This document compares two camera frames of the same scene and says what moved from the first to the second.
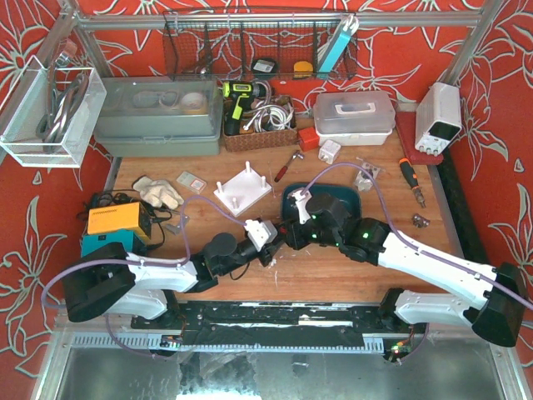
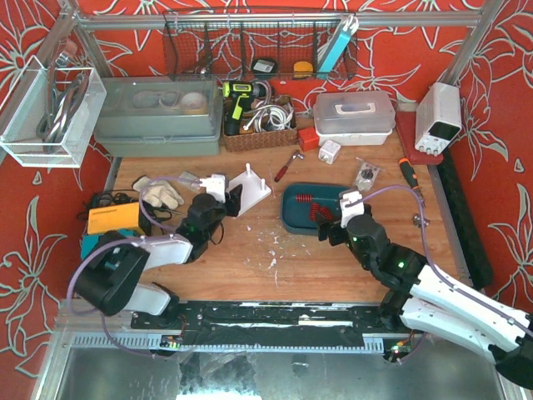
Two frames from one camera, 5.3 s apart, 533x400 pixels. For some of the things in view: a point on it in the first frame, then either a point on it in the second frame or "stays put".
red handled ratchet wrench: x=279 y=175 stays put
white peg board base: x=243 y=192 stays put
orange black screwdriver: x=410 y=175 stays put
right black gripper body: x=294 y=232 to x=331 y=227
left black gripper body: x=269 y=252 to x=229 y=202
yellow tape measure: x=302 y=70 stays put
